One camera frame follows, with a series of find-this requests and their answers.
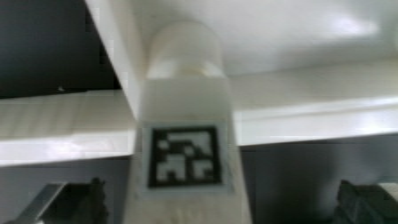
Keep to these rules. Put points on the white table leg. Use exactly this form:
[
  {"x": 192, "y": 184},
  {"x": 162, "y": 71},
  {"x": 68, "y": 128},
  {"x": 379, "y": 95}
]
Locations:
[{"x": 185, "y": 182}]

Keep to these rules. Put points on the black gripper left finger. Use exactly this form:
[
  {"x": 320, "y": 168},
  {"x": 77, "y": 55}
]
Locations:
[{"x": 66, "y": 204}]

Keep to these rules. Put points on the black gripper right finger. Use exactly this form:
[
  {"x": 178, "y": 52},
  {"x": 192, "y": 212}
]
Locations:
[{"x": 366, "y": 204}]

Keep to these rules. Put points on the white U-shaped fence frame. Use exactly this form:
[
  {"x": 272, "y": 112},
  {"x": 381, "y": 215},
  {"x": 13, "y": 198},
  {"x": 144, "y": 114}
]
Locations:
[{"x": 77, "y": 126}]

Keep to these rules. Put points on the white square table top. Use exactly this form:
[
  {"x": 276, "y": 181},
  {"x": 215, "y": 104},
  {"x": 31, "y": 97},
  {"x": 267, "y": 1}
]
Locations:
[{"x": 310, "y": 59}]

